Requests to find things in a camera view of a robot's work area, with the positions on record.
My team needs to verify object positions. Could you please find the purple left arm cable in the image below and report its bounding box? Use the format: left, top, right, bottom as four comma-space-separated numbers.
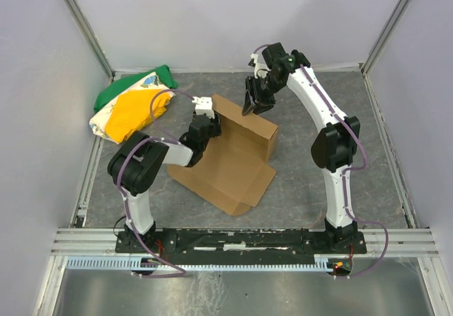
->
116, 89, 199, 278

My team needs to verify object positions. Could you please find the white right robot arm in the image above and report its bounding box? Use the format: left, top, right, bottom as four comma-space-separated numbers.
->
242, 44, 360, 242

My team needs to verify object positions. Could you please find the green yellow white cloth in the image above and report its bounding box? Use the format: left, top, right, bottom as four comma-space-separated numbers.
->
89, 64, 178, 144

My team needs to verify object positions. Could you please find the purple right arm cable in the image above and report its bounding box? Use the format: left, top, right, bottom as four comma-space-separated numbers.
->
253, 43, 390, 278

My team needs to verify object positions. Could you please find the brown cardboard box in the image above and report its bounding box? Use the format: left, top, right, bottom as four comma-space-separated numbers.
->
167, 94, 279, 216

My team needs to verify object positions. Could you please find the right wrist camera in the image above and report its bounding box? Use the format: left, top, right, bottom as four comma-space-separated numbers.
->
248, 42, 289, 72

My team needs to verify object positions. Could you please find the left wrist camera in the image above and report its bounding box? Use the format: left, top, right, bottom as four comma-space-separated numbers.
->
192, 96, 214, 119

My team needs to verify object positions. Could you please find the aluminium frame rail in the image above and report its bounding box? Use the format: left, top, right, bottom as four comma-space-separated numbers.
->
50, 228, 440, 259

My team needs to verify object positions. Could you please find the light blue slotted cable duct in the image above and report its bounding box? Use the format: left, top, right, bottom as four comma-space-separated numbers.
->
66, 256, 333, 273

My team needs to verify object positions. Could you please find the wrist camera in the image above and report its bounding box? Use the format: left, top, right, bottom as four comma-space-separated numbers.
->
192, 96, 214, 119
248, 42, 289, 72

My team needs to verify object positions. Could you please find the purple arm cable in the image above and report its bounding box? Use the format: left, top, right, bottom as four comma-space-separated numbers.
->
253, 43, 390, 278
116, 89, 199, 278

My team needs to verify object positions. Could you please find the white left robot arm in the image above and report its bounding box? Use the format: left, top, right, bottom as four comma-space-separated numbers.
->
108, 112, 222, 235

